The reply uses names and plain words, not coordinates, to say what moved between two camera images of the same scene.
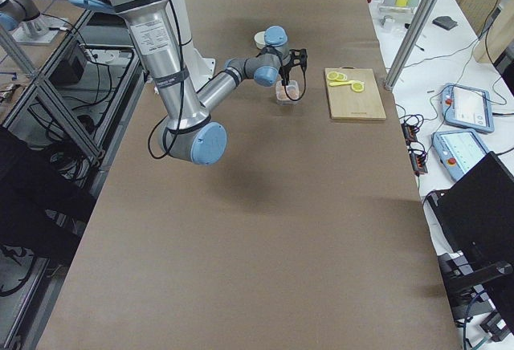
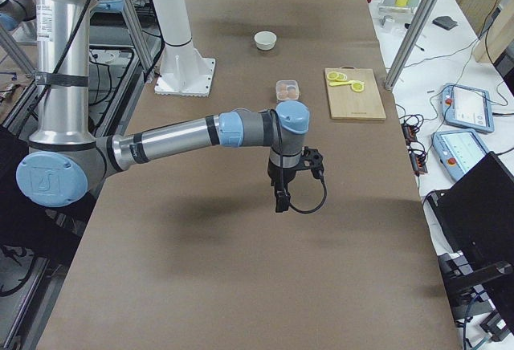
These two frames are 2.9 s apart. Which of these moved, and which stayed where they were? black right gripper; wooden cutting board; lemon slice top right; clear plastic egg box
Moved: black right gripper
Stayed: wooden cutting board; clear plastic egg box; lemon slice top right
